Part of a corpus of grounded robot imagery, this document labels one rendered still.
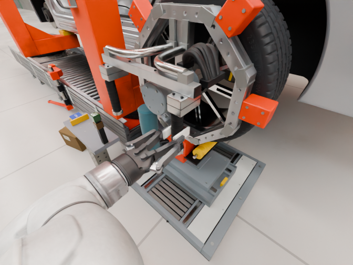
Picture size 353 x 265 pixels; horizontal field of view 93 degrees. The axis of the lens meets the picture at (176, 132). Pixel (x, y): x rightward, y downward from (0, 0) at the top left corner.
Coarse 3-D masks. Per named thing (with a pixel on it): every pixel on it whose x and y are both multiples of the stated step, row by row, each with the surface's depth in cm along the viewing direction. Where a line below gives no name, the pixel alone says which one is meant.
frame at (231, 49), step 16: (160, 16) 59; (176, 16) 55; (192, 16) 51; (208, 16) 48; (144, 32) 67; (224, 48) 50; (240, 48) 51; (144, 64) 84; (240, 64) 49; (144, 80) 84; (240, 80) 51; (240, 96) 54; (192, 128) 85; (224, 128) 64
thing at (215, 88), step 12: (168, 24) 68; (168, 36) 74; (168, 60) 92; (216, 84) 70; (204, 96) 77; (228, 96) 68; (204, 108) 100; (216, 108) 76; (228, 108) 95; (192, 120) 91; (204, 120) 90; (216, 120) 85
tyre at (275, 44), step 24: (168, 0) 63; (192, 0) 57; (216, 0) 52; (264, 0) 57; (264, 24) 50; (264, 48) 50; (288, 48) 61; (264, 72) 53; (288, 72) 66; (264, 96) 57
